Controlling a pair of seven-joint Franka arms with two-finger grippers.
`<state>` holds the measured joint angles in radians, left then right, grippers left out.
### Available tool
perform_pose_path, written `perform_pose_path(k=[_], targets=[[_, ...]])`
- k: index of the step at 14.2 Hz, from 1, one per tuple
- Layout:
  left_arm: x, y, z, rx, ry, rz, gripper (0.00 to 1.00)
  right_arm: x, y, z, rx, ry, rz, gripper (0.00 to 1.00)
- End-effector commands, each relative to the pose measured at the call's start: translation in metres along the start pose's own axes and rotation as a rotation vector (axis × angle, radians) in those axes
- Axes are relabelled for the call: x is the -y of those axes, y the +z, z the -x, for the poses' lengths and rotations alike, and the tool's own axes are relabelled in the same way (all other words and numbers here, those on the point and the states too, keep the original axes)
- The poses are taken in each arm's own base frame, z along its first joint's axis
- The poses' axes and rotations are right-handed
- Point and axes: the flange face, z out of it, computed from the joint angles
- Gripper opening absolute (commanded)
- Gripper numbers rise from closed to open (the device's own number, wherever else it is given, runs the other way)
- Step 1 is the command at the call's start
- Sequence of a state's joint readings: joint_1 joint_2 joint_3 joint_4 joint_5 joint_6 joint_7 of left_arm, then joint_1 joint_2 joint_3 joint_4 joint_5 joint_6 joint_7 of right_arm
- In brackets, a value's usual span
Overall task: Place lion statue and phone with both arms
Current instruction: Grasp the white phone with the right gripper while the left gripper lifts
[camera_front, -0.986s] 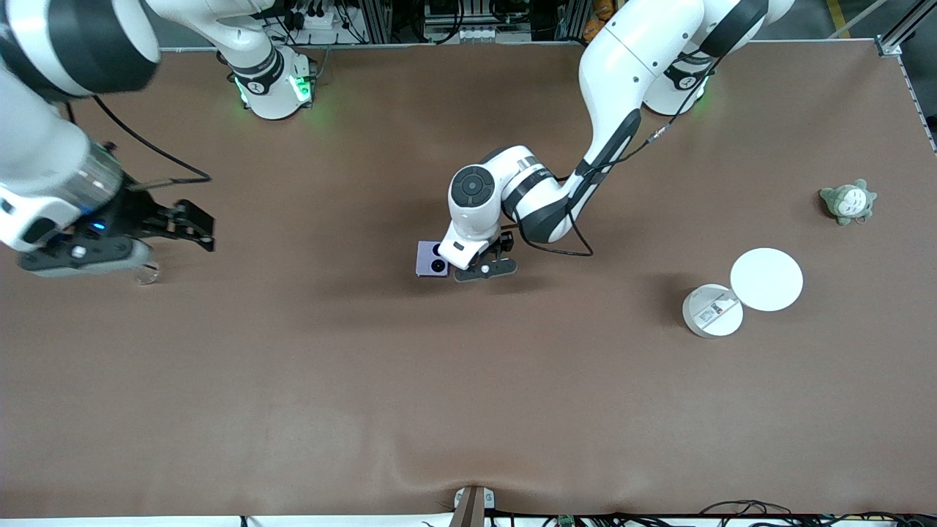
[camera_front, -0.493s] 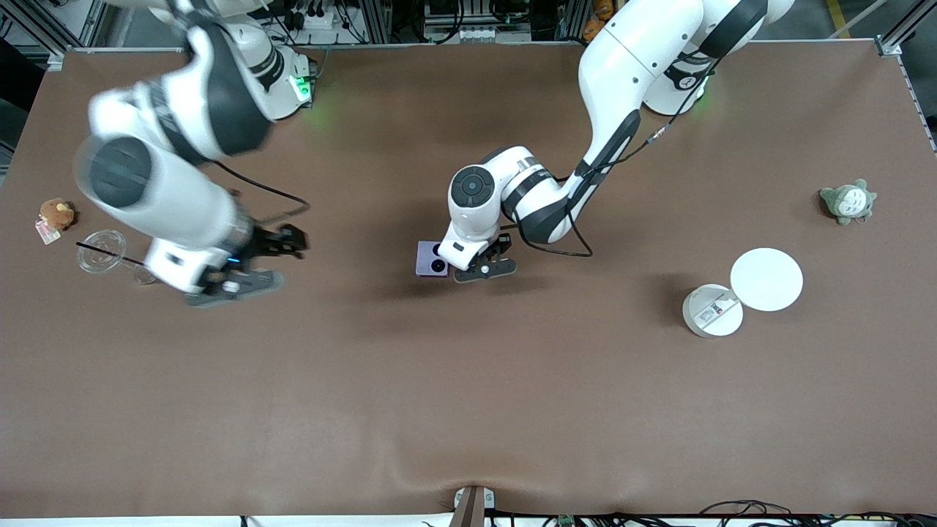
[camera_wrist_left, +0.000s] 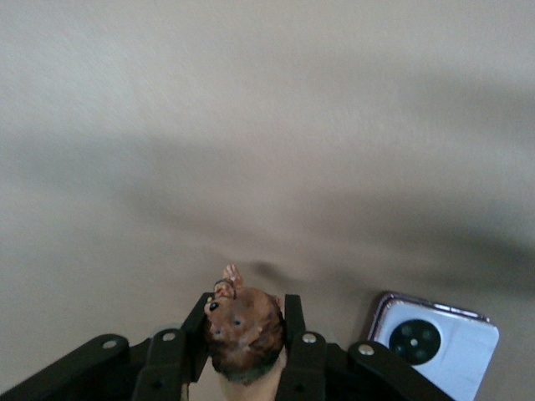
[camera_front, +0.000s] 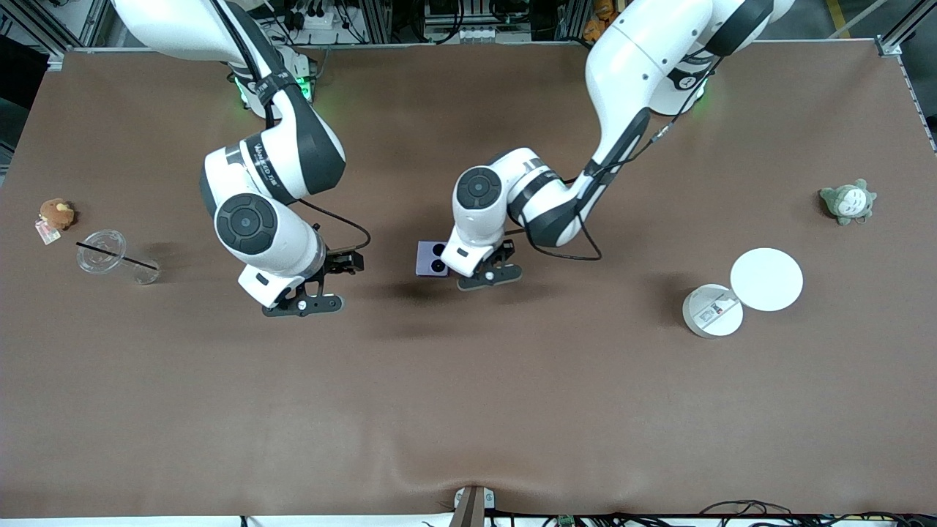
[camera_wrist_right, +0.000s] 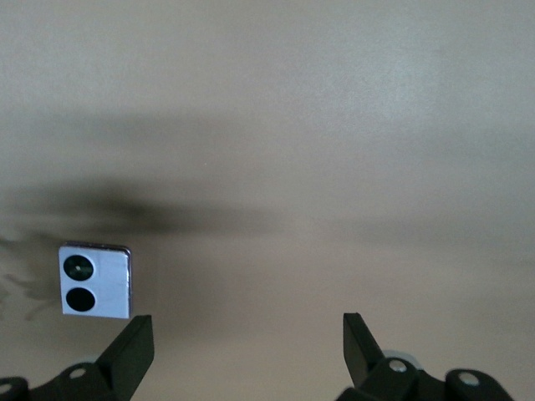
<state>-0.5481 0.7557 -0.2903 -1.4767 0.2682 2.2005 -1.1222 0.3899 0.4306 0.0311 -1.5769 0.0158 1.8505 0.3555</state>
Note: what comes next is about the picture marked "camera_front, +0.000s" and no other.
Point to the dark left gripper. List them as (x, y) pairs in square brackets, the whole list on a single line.
[(504, 252)]

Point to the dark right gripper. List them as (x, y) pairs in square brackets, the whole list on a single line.
[(337, 262)]

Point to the purple flip phone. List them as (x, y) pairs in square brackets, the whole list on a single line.
[(428, 260)]

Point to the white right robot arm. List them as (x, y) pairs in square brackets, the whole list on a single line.
[(249, 223)]

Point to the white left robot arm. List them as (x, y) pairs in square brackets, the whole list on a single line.
[(637, 66)]

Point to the brown table cover mat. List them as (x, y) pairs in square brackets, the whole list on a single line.
[(468, 380)]

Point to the white round container with label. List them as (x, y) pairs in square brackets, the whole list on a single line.
[(706, 316)]

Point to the black drinking straw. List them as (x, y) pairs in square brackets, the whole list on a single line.
[(117, 255)]

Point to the clear plastic cup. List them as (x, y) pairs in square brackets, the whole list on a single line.
[(102, 258)]

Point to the white power strip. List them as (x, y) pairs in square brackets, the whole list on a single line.
[(322, 18)]

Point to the orange packaged snacks pile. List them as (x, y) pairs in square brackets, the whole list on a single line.
[(600, 18)]

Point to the metal table clamp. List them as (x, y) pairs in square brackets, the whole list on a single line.
[(472, 509)]

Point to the white round flat disc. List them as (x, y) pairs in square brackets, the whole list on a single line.
[(766, 279)]

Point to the small brown plush toy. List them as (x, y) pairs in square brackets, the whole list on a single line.
[(57, 214)]

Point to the green grey Totoro plush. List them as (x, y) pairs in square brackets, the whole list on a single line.
[(849, 203)]

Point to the aluminium table edge rail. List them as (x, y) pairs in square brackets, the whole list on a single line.
[(439, 45)]

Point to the aluminium corner bracket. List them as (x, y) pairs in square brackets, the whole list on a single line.
[(889, 46)]

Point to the aluminium table side rail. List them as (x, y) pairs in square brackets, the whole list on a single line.
[(919, 106)]

